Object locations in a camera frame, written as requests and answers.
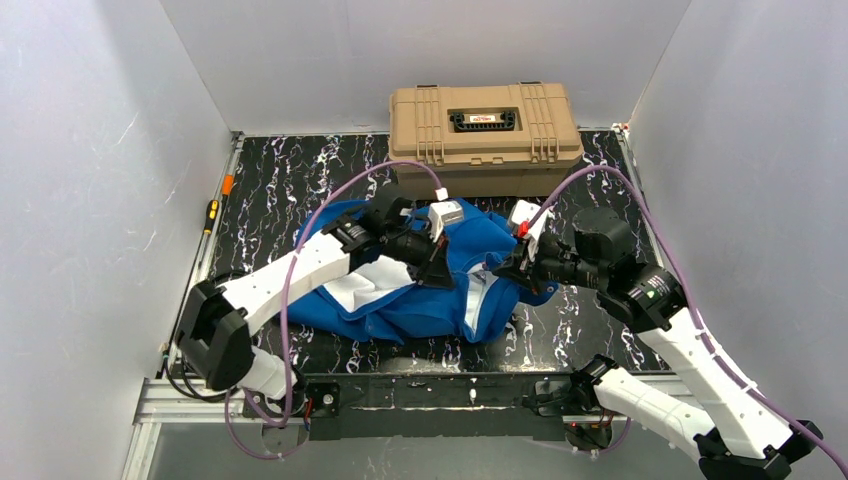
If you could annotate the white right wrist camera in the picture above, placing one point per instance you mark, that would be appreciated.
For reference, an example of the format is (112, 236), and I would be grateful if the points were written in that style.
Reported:
(527, 221)

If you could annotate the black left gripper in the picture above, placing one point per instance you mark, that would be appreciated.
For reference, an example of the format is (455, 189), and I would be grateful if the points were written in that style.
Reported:
(436, 258)

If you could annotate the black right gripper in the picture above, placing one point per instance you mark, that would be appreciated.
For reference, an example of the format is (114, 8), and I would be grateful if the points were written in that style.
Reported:
(525, 264)

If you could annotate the orange handled screwdriver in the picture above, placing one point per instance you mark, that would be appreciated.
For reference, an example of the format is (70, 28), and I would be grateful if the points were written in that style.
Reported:
(227, 185)

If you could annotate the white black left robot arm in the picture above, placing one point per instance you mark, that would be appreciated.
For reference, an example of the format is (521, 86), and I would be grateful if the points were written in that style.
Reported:
(216, 328)

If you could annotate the yellow black handled screwdriver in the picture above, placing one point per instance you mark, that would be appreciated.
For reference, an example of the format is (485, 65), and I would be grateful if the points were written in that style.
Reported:
(211, 215)

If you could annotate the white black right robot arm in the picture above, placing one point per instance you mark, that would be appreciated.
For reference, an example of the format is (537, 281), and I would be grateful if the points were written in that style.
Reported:
(726, 432)

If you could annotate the blue zip jacket white lining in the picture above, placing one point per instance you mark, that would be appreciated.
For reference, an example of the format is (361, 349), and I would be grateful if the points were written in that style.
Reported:
(380, 301)

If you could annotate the tan plastic toolbox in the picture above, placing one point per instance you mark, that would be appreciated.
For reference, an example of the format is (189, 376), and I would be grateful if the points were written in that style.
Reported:
(517, 140)

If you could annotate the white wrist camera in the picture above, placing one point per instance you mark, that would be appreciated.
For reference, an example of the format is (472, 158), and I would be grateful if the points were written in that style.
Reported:
(442, 214)
(527, 221)

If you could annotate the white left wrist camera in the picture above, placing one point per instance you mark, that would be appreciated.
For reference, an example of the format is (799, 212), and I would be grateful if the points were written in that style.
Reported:
(442, 214)

